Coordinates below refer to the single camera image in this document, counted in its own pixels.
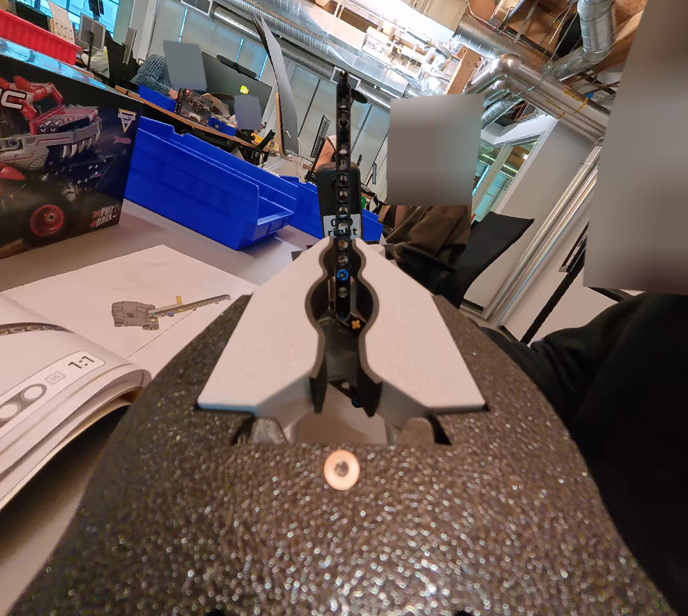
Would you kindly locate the silver ventilation duct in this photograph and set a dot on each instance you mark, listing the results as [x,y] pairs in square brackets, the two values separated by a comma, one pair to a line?
[596,8]
[301,14]

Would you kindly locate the white leaning board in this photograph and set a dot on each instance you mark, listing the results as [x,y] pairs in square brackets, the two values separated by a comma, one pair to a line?
[279,89]

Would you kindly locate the black toy beam assembly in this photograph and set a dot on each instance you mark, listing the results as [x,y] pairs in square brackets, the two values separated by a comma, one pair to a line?
[341,352]

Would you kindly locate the white instruction booklet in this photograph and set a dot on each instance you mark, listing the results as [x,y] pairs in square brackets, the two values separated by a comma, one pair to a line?
[134,277]

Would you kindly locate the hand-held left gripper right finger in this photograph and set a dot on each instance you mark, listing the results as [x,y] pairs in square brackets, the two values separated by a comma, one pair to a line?
[424,358]

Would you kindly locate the grey desk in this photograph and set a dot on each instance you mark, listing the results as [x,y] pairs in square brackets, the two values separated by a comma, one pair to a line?
[177,229]

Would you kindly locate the black office chair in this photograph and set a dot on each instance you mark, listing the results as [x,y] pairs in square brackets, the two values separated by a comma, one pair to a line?
[494,245]

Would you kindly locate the person in black sweatshirt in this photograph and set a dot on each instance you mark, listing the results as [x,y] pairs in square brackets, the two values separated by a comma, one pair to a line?
[618,438]

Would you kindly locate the blue plastic bin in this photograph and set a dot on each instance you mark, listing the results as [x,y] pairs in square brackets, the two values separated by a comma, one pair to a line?
[303,207]
[215,196]

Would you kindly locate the black toy set box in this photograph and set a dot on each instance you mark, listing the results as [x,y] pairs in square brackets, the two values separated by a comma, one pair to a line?
[54,143]

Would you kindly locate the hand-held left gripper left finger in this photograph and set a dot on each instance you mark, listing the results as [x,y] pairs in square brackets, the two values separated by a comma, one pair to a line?
[258,358]

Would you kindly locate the dark computer monitor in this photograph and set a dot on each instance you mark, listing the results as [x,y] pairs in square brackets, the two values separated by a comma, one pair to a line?
[236,89]

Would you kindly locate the red plastic bin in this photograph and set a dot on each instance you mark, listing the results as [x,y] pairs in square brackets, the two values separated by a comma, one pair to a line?
[32,38]

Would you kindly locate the silver metal frame post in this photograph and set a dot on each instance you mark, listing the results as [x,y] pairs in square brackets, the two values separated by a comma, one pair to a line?
[543,234]

